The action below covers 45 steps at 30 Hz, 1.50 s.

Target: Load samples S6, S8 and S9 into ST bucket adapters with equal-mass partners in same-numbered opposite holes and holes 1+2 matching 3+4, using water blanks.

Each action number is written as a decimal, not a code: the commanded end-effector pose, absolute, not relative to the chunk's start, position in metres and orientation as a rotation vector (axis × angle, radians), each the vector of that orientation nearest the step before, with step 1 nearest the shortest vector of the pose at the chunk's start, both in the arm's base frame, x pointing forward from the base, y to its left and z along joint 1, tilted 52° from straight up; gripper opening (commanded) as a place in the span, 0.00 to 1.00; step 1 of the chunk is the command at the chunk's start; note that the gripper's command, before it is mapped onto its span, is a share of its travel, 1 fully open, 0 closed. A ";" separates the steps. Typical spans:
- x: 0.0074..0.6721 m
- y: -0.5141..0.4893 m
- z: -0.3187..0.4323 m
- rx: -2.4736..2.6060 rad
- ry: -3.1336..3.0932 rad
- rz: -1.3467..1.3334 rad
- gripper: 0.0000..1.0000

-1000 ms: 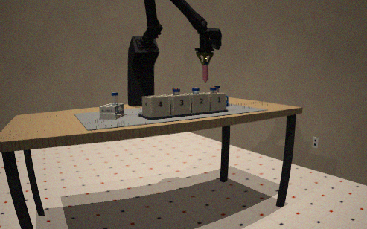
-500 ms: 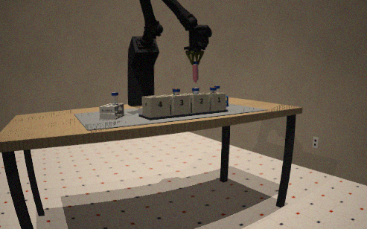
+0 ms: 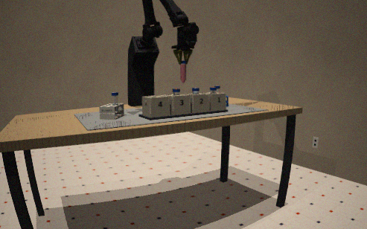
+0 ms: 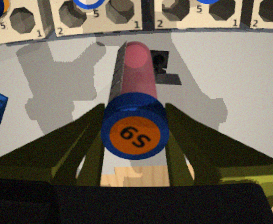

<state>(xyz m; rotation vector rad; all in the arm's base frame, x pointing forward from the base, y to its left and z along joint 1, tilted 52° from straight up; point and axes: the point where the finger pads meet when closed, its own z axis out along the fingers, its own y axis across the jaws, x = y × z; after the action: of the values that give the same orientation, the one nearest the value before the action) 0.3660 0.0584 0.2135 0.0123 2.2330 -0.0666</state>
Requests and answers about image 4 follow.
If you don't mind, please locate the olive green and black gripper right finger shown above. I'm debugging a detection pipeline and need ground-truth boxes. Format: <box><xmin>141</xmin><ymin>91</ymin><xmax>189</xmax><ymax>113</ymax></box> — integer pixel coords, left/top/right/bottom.
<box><xmin>165</xmin><ymin>103</ymin><xmax>273</xmax><ymax>208</ymax></box>

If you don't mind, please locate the grey flat mat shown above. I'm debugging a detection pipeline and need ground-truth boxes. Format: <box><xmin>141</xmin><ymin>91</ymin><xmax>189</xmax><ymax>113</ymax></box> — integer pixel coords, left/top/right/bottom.
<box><xmin>0</xmin><ymin>32</ymin><xmax>273</xmax><ymax>158</ymax></box>

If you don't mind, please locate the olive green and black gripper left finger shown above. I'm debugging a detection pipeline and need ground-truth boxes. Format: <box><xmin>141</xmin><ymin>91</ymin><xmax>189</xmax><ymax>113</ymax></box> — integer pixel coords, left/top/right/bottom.
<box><xmin>0</xmin><ymin>103</ymin><xmax>105</xmax><ymax>186</ymax></box>

